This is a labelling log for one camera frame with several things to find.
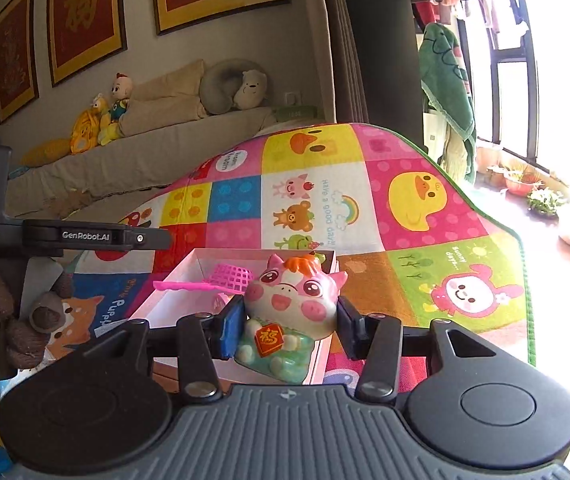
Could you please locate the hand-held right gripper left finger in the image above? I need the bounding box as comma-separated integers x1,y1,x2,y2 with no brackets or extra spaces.
90,304,244,397

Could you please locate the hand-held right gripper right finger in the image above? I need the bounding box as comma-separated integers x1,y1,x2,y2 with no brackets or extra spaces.
336,296,512,400

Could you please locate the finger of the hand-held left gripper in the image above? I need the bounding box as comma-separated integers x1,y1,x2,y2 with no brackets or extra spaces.
21,219,172,258

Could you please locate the pink cardboard box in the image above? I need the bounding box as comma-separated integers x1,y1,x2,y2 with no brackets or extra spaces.
129,246,340,387

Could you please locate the pink toy net scoop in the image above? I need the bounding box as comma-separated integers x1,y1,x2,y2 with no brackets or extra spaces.
153,263,256,295

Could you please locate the pink cow toy figure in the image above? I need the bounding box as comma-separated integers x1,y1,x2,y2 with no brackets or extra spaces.
234,253,348,387

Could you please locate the person's left hand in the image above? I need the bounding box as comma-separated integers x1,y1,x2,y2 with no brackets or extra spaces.
0,262,74,369

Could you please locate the yellow pillow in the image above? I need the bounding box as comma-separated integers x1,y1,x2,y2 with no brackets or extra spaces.
21,139,74,167

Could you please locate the beige covered sofa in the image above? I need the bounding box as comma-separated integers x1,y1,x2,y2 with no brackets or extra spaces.
5,105,336,221

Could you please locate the yellow tiger plush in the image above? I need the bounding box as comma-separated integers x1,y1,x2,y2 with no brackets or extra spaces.
69,107,103,156

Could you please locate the colourful cartoon play mat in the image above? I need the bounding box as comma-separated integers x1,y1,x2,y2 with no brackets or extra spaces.
0,122,538,480

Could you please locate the cartoon boy plush doll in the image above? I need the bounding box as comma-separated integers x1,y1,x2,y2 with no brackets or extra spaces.
97,71,133,147

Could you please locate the beige cushion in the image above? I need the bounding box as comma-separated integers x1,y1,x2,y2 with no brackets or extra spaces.
119,58,210,137

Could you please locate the grey neck pillow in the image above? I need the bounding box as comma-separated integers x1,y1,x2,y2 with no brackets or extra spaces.
199,58,266,116

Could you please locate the red gold framed calligraphy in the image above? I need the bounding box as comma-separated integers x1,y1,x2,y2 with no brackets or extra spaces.
46,0,128,88

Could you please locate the white paper bag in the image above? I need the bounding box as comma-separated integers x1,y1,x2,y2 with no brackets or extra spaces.
424,109,448,159

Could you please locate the white bear plush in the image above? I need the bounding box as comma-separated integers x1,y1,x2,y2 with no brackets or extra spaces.
234,68,269,110

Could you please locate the red flower pot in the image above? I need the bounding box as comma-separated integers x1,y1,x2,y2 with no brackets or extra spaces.
504,167,542,197

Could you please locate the green flat box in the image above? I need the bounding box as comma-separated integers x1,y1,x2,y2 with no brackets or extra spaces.
272,105,319,122

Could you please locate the white flowering plant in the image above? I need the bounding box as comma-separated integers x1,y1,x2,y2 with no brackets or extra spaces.
526,186,569,217

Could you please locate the green hanging towel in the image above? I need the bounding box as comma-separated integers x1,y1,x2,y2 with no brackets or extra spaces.
419,21,478,142

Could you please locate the brown curtain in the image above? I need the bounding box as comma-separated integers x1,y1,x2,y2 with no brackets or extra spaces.
319,0,426,147

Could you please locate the black window frame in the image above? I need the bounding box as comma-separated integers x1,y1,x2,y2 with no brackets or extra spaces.
457,0,550,173

